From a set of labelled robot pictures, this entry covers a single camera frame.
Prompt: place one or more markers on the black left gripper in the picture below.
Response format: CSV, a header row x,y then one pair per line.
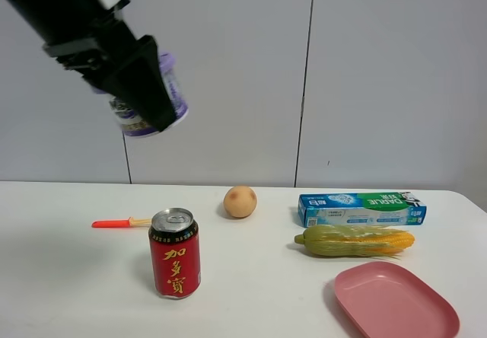
x,y
96,42

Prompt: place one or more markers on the purple lidded small tub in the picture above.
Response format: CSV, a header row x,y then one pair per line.
x,y
130,122

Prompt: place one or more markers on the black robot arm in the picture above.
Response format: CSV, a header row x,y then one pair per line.
x,y
91,38

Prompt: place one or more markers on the tan toy potato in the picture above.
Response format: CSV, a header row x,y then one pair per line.
x,y
240,202

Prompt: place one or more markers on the red drink can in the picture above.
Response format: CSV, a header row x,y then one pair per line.
x,y
175,253

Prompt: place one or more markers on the toy corn cob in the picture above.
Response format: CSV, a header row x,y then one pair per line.
x,y
354,241

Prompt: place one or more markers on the blue green toothpaste box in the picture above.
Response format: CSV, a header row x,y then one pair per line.
x,y
361,209

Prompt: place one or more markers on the pink plastic plate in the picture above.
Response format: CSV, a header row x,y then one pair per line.
x,y
386,300

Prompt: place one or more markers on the orange handled toy spatula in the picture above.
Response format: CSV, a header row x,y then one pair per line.
x,y
122,223

